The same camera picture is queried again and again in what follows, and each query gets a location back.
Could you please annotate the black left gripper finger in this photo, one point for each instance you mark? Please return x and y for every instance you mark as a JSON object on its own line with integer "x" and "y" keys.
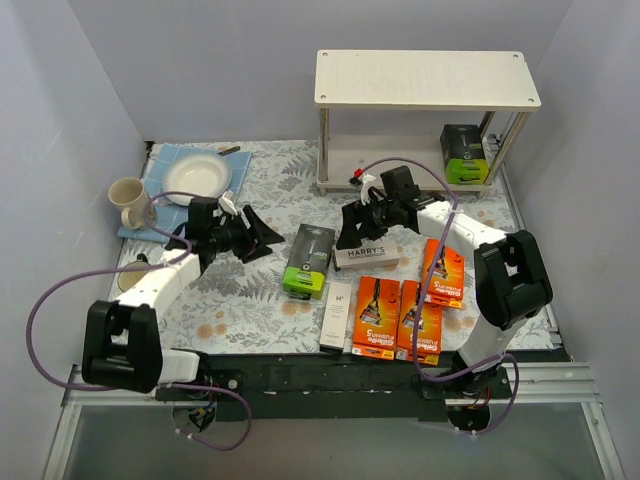
{"x": 251, "y": 252}
{"x": 261, "y": 232}

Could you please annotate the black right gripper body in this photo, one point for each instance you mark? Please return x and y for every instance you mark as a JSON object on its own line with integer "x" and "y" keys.
{"x": 363, "y": 220}

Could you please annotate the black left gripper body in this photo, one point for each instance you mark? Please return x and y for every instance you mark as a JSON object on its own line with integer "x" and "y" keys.
{"x": 248, "y": 236}

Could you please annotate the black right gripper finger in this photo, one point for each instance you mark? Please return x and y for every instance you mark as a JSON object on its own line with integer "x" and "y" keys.
{"x": 347, "y": 237}
{"x": 360, "y": 224}

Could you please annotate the grey Harry's razor box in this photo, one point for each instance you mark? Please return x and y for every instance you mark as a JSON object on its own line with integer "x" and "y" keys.
{"x": 368, "y": 256}

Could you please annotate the black green razor box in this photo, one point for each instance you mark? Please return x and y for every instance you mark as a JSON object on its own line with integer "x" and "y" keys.
{"x": 306, "y": 270}
{"x": 463, "y": 154}

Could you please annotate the orange Gillette razor box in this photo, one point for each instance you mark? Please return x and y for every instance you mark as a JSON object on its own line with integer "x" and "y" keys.
{"x": 446, "y": 287}
{"x": 376, "y": 318}
{"x": 429, "y": 335}

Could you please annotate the white two-tier shelf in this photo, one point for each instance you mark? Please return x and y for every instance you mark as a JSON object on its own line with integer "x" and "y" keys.
{"x": 393, "y": 103}

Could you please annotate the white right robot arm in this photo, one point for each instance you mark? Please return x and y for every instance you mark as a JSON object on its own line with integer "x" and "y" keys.
{"x": 511, "y": 281}

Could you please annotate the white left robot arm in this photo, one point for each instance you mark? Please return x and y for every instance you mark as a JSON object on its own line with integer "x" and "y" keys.
{"x": 122, "y": 346}

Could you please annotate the floral table mat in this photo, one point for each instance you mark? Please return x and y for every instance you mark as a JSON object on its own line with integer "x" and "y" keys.
{"x": 238, "y": 308}

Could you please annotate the blue checkered cloth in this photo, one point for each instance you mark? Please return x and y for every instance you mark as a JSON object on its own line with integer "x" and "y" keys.
{"x": 169, "y": 214}

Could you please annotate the white ceramic plate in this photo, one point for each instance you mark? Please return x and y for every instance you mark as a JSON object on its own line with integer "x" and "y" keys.
{"x": 204, "y": 175}

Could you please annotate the white H razor box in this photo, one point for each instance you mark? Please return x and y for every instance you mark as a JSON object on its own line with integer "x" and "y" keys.
{"x": 336, "y": 314}

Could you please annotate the cream floral mug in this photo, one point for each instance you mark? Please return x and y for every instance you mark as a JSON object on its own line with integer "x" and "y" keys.
{"x": 129, "y": 195}

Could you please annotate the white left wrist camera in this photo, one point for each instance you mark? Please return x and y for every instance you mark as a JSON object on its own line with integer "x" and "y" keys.
{"x": 226, "y": 203}

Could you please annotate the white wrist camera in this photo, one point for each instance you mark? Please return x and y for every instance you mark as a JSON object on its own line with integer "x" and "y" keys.
{"x": 226, "y": 203}
{"x": 364, "y": 181}

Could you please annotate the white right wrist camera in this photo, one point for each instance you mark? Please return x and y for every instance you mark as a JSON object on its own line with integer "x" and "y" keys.
{"x": 364, "y": 181}

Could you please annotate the black handled knife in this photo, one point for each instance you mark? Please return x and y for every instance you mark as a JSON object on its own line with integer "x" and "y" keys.
{"x": 228, "y": 151}

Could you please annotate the cream mug black handle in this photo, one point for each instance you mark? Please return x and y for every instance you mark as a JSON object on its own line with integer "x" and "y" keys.
{"x": 133, "y": 273}

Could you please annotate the aluminium rail frame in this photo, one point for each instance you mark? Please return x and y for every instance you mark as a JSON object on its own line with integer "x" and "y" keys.
{"x": 552, "y": 427}

